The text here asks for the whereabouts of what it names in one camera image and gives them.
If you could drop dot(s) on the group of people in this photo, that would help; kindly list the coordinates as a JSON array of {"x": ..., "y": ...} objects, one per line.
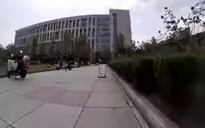
[{"x": 17, "y": 66}]

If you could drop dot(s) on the thin-branched tree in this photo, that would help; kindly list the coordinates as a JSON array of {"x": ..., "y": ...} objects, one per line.
[{"x": 176, "y": 23}]

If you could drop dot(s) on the white upright object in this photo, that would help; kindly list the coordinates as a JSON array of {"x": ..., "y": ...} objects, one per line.
[{"x": 102, "y": 70}]

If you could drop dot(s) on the large grey curved building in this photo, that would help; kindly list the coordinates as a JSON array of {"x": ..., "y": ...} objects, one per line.
[{"x": 76, "y": 31}]

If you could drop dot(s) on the row of trees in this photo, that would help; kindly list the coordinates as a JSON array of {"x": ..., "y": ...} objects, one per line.
[{"x": 56, "y": 51}]

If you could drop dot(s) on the row of parked bicycles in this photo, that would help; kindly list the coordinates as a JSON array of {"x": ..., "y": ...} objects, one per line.
[{"x": 66, "y": 64}]

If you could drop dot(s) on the dark green hedge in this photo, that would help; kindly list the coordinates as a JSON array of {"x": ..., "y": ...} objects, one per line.
[{"x": 170, "y": 76}]

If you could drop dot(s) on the grey concrete slab pavement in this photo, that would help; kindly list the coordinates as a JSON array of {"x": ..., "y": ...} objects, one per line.
[{"x": 66, "y": 93}]

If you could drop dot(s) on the grass strip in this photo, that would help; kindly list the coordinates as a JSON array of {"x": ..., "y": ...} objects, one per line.
[{"x": 0, "y": 69}]

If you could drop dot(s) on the grey concrete kerb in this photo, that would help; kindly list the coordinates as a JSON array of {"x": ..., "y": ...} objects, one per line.
[{"x": 140, "y": 101}]

